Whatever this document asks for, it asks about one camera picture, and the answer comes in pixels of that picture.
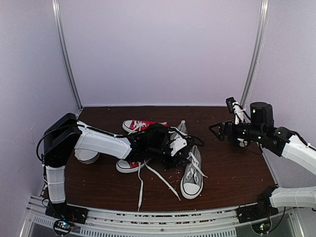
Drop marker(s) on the right aluminium frame post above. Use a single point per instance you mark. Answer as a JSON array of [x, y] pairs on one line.
[[258, 46]]

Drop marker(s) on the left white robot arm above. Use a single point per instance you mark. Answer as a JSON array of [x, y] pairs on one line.
[[61, 140]]

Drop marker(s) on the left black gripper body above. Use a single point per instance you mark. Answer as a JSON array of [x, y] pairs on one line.
[[154, 152]]

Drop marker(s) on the front aluminium rail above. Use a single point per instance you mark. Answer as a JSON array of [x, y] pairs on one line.
[[221, 222]]

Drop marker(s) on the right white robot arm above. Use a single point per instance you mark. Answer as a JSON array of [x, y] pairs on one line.
[[259, 127]]

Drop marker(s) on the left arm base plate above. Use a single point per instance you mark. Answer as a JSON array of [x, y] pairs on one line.
[[68, 213]]

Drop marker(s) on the aluminium frame post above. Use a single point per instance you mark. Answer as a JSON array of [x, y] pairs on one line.
[[258, 46], [67, 64]]

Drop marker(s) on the back red sneaker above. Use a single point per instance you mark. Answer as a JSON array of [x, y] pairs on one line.
[[133, 126]]

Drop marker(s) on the left aluminium frame post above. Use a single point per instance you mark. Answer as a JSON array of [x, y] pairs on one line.
[[67, 64]]

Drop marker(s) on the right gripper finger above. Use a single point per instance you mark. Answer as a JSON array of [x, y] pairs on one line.
[[219, 132], [221, 124]]

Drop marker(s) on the white fluted bowl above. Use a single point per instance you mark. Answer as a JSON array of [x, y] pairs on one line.
[[86, 156]]

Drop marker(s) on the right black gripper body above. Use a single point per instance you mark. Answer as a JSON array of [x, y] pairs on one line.
[[233, 136]]

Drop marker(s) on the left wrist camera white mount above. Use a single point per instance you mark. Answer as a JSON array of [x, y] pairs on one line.
[[177, 145]]

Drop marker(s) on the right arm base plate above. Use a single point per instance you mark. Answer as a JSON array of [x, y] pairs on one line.
[[254, 212]]

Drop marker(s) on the grey sneaker with laces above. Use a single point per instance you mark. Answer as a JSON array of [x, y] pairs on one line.
[[180, 130]]

